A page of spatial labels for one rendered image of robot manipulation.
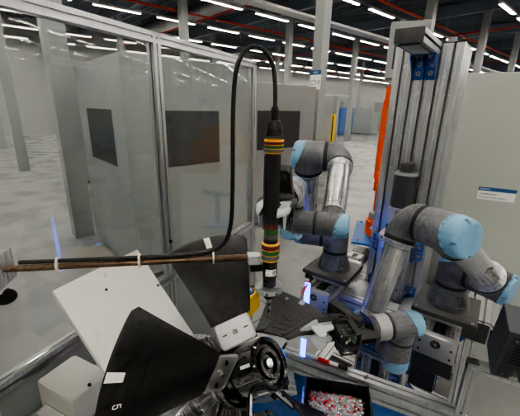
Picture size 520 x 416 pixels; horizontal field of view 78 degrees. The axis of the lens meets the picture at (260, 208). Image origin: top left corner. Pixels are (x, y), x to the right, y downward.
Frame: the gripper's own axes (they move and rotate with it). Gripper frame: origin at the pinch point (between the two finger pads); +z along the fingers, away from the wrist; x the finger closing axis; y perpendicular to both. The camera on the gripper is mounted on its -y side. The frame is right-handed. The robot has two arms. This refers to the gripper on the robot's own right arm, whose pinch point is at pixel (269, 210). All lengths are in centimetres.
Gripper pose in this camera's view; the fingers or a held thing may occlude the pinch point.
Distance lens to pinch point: 73.0
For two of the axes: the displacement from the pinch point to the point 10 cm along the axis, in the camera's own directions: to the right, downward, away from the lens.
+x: -9.6, -1.0, 2.6
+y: -0.2, 9.6, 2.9
